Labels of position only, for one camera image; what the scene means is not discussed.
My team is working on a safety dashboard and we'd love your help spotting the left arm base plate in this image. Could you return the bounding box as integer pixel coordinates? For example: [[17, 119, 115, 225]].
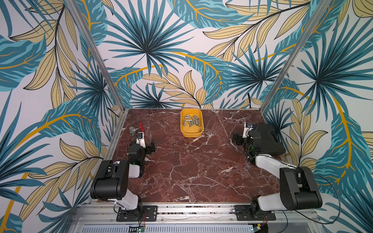
[[116, 205, 158, 223]]

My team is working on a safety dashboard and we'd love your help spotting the metal valve red handle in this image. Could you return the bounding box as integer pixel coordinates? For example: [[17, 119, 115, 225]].
[[128, 123, 144, 137]]

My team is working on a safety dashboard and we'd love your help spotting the yellow plastic storage box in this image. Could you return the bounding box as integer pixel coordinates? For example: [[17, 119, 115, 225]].
[[180, 108, 204, 138]]

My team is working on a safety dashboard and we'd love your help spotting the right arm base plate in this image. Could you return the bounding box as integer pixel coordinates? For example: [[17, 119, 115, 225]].
[[233, 205, 276, 222]]

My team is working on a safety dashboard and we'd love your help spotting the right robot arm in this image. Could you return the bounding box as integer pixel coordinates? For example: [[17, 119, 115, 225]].
[[232, 123, 322, 215]]

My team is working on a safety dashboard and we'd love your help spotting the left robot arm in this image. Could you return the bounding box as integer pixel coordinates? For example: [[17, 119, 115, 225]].
[[90, 132, 155, 213]]

